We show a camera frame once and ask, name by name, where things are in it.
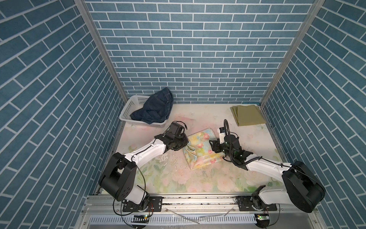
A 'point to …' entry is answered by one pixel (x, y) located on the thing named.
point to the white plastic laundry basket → (134, 102)
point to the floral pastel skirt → (198, 152)
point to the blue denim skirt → (157, 108)
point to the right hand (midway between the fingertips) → (211, 139)
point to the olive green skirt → (247, 116)
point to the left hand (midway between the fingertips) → (190, 141)
